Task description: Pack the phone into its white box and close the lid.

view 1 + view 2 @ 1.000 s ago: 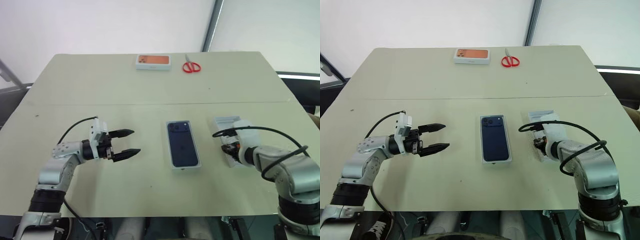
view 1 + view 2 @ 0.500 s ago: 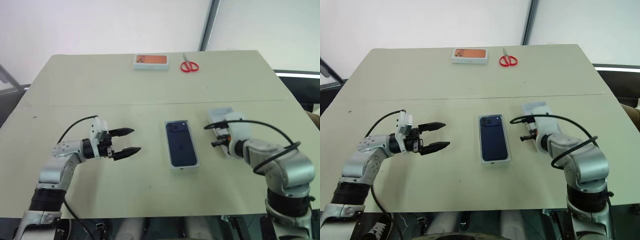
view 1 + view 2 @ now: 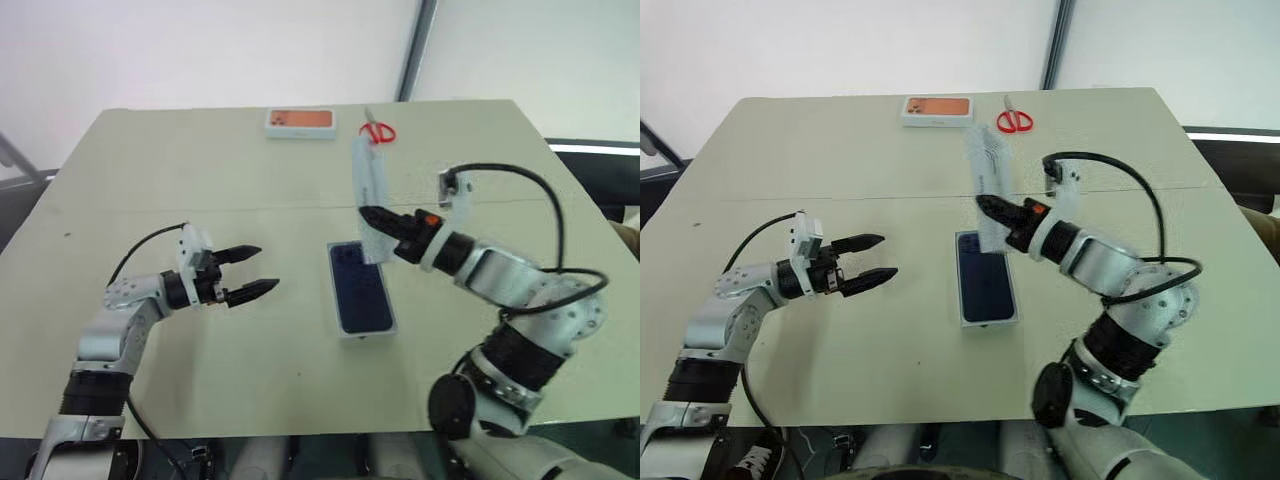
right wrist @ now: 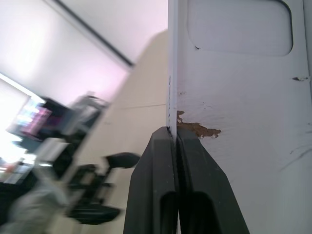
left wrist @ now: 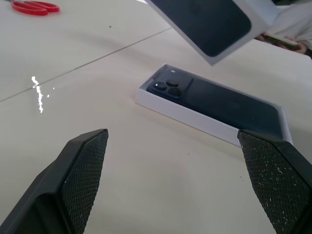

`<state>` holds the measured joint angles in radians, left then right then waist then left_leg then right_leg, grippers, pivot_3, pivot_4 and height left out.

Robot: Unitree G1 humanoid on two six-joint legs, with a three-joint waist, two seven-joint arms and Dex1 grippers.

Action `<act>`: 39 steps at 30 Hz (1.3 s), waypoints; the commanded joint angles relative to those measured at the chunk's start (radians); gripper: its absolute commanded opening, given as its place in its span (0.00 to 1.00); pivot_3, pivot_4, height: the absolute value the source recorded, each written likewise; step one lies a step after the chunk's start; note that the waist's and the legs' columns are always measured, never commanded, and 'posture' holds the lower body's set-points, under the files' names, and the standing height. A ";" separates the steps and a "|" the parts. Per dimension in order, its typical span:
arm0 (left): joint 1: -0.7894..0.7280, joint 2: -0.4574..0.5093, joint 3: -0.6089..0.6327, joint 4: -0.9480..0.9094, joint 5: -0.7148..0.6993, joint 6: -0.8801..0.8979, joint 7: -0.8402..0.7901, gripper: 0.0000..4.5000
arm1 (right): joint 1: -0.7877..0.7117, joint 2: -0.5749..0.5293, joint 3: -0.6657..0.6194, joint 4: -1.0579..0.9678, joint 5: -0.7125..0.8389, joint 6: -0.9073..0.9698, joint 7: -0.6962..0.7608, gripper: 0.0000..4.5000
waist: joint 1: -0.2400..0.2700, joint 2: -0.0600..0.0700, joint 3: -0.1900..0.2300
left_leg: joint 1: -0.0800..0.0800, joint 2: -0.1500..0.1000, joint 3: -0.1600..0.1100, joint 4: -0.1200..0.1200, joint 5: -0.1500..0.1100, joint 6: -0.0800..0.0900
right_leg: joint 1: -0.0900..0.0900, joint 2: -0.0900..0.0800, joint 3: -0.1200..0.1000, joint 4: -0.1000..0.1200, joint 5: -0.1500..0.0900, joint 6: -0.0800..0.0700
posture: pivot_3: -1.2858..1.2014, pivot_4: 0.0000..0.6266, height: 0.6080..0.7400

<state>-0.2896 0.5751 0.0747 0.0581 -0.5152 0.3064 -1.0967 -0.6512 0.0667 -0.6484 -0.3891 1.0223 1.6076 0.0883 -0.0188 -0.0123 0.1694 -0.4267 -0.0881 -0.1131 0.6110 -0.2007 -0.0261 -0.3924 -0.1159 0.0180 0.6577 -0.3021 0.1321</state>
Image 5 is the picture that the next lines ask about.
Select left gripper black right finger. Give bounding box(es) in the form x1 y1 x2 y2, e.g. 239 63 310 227
237 129 312 234

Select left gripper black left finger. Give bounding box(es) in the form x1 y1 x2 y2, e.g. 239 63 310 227
0 128 109 234

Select dark blue smartphone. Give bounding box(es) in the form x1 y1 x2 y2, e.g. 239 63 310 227
146 67 285 142

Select white phone box base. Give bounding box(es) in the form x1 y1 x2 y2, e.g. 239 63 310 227
135 63 293 148

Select white phone box lid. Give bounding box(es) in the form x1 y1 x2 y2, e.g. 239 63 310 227
143 0 279 67

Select person's white top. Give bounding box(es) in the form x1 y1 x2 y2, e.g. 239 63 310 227
266 0 312 59

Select red handled scissors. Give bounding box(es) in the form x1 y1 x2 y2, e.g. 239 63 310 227
0 0 60 17

